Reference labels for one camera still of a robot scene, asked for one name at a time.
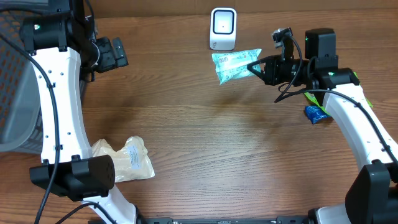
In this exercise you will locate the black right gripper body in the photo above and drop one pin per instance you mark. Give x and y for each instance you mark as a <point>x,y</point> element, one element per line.
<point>280,68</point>

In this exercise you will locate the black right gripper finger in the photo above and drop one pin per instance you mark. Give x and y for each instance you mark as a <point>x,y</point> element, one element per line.
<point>260,61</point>
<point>257,71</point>

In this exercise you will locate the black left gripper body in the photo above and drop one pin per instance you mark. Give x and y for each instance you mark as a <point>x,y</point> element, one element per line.
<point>106,57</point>

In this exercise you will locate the teal wet wipes pack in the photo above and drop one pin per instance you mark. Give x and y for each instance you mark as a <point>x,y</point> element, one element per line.
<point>233,66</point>

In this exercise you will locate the green clear snack bag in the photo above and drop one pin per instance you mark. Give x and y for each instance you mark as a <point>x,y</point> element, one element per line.
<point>311,98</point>

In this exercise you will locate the blue snack bar wrapper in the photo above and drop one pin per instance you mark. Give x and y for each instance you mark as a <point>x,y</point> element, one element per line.
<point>315,114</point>

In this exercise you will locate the beige clear plastic bag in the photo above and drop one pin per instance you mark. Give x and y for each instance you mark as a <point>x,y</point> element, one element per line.
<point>130,162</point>

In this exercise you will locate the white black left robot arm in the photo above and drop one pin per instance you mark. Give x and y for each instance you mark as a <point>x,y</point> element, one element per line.
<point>62,46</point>

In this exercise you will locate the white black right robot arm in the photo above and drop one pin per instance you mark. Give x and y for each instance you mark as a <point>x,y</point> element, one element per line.
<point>372,198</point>

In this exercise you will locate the white barcode scanner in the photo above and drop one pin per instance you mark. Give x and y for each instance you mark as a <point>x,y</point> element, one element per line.
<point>223,28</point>

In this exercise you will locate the dark grey plastic basket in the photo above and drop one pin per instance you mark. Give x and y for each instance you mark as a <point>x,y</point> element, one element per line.
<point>21,120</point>

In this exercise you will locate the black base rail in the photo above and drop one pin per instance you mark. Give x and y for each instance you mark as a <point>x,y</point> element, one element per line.
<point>236,220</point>

